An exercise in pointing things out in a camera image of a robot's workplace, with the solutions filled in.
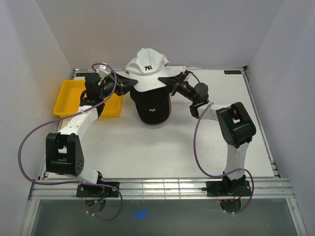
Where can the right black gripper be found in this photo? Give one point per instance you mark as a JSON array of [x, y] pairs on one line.
[[173, 82]]

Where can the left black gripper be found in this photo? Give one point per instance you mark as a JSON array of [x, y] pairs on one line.
[[123, 84]]

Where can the white cap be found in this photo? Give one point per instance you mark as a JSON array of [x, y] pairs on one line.
[[147, 67]]

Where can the plain black cap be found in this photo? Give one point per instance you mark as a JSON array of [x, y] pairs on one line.
[[149, 101]]

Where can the beige baseball cap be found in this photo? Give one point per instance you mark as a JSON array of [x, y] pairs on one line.
[[162, 114]]

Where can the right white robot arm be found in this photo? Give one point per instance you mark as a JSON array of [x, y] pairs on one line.
[[236, 125]]

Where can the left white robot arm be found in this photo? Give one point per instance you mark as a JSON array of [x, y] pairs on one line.
[[64, 154]]

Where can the white paper label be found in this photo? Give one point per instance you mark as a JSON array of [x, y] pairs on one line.
[[176, 69]]

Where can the black logo plate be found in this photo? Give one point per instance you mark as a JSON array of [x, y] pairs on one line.
[[232, 72]]

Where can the yellow plastic tray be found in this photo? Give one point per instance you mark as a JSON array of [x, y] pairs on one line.
[[68, 100]]

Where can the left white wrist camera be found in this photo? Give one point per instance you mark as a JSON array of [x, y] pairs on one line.
[[101, 70]]

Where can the aluminium front rail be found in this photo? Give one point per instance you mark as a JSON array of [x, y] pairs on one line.
[[164, 189]]

